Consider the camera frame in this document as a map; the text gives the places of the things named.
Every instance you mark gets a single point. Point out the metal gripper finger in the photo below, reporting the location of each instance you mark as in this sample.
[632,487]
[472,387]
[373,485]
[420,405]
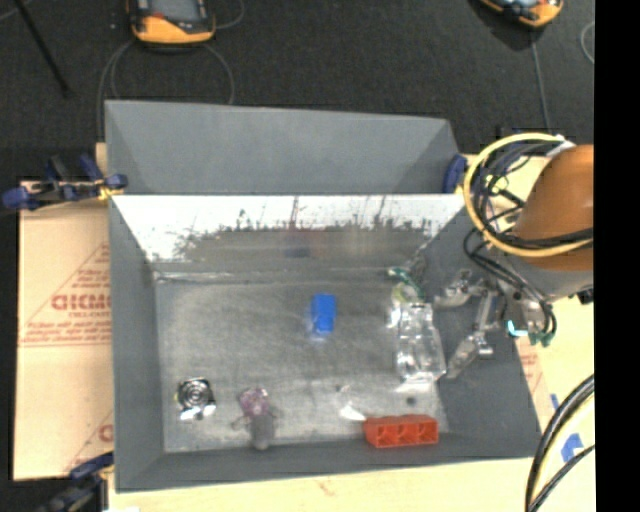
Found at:
[457,292]
[467,352]

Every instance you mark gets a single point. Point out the clear plastic bottle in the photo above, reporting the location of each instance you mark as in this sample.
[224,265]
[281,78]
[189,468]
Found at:
[419,345]

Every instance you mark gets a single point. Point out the red-brown flat block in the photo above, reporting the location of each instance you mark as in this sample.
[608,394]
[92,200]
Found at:
[400,431]

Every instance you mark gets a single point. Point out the small white scrap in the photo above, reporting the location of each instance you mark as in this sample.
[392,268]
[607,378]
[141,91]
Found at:
[352,413]

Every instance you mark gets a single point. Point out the blue sponge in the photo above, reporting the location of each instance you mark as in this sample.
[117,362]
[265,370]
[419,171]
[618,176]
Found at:
[323,313]

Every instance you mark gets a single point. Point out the grey metal bin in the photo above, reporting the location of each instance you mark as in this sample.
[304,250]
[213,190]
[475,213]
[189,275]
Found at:
[260,350]

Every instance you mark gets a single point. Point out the purple and grey toy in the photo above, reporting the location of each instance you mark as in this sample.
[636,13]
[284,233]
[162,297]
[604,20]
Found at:
[260,415]

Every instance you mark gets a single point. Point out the shiny silver round cup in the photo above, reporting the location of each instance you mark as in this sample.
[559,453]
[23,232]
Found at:
[195,397]

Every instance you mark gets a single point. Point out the brown cardboard board red print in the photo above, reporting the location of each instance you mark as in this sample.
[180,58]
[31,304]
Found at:
[60,350]

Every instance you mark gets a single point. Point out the black cylinder on white bracket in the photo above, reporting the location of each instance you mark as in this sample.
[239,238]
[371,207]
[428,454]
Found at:
[585,298]

